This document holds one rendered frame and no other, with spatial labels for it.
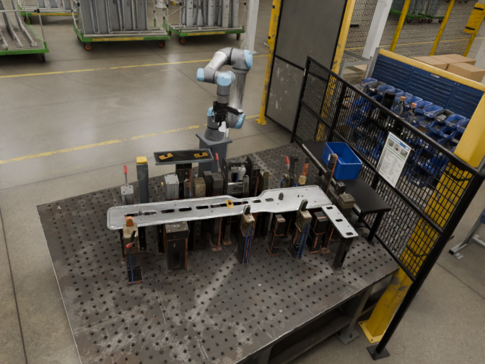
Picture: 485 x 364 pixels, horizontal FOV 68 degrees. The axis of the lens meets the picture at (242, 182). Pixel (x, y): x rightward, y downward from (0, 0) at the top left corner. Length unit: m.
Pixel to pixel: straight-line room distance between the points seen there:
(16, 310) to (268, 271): 1.85
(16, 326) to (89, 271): 0.93
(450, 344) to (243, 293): 1.80
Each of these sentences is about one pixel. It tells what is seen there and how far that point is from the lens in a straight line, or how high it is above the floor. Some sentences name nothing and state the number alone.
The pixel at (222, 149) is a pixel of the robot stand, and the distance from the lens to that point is 2.69.
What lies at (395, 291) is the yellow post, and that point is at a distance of 2.68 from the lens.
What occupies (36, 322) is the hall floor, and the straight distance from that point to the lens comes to 3.04.
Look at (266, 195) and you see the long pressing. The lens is 2.31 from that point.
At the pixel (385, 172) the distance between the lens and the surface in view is 2.49.
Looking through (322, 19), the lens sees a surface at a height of 1.66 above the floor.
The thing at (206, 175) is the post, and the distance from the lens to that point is 2.27.
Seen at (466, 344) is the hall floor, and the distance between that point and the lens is 3.42.
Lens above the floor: 2.36
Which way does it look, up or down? 35 degrees down
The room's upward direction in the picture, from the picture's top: 7 degrees clockwise
